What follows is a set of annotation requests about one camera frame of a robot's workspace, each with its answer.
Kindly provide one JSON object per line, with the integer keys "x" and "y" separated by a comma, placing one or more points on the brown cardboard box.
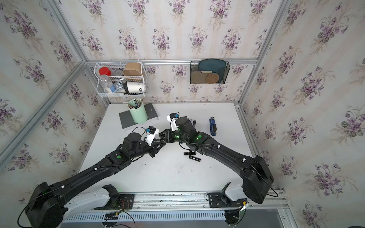
{"x": 132, "y": 69}

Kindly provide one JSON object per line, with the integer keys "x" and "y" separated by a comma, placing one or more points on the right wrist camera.
{"x": 172, "y": 118}

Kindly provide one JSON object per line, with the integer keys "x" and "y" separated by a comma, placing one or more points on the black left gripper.
{"x": 155, "y": 147}

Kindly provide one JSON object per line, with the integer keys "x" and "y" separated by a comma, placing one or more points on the teal plate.
{"x": 217, "y": 66}

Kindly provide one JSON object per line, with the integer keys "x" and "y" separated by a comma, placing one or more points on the white wire basket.
{"x": 119, "y": 79}

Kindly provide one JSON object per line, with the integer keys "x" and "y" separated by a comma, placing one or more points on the round cork coaster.
{"x": 212, "y": 78}

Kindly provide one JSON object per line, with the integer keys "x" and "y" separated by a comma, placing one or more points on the white black cylinder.
{"x": 134, "y": 87}

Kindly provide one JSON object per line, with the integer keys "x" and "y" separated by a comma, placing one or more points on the red lid jar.
{"x": 105, "y": 71}

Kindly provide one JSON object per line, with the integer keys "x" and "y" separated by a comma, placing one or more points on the blue black stapler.
{"x": 213, "y": 127}

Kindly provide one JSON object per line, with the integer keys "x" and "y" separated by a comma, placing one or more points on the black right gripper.
{"x": 167, "y": 133}

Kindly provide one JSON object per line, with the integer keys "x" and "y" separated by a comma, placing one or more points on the clear plastic bottle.
{"x": 107, "y": 83}

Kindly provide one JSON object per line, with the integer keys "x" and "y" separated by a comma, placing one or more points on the black mesh wall holder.
{"x": 198, "y": 77}

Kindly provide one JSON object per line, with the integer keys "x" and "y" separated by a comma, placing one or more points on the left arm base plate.
{"x": 121, "y": 202}

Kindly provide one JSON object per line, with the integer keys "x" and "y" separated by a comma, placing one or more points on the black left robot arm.
{"x": 47, "y": 205}

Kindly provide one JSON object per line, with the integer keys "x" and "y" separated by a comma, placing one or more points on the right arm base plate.
{"x": 220, "y": 200}

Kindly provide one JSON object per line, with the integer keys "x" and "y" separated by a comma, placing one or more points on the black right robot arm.
{"x": 257, "y": 178}

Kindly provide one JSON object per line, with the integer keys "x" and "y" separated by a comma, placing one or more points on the green pen cup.
{"x": 137, "y": 110}

